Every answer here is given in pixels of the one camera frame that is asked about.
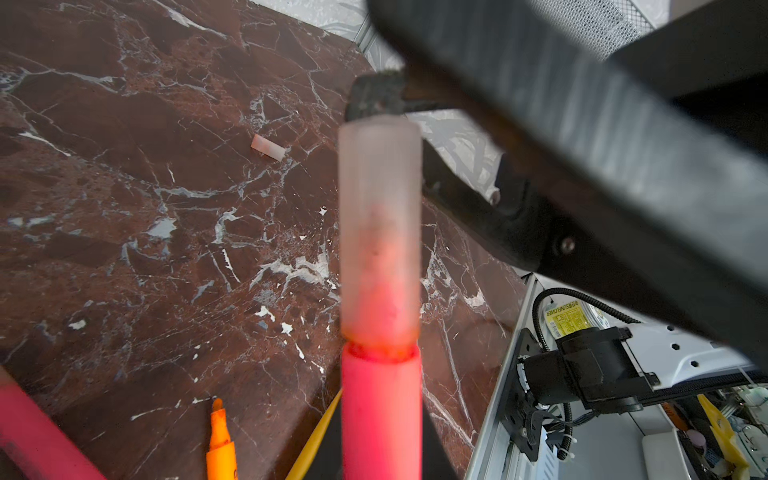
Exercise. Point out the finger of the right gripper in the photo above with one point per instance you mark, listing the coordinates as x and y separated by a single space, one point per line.
515 229

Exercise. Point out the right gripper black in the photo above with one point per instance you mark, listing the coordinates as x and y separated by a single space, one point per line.
708 66

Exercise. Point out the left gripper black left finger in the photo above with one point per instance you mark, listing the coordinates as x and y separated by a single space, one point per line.
327 461

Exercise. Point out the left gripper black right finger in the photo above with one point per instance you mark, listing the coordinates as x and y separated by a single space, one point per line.
436 464

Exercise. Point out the red marker pen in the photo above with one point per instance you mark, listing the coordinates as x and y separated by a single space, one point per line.
381 414

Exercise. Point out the orange marker pen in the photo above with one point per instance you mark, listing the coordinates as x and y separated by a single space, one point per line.
221 461

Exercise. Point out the translucent pink pen cap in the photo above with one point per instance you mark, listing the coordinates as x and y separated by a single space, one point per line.
380 190

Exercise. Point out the pink marker pen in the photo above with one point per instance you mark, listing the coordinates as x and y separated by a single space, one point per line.
34 442

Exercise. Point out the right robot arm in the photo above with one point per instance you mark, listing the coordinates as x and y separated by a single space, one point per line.
621 369

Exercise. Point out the yellow toy shovel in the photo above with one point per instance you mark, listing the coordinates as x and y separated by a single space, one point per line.
305 459

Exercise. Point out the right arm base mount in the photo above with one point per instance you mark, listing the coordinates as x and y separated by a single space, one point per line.
531 379

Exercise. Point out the white wire mesh basket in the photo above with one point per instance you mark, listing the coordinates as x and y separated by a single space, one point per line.
600 26

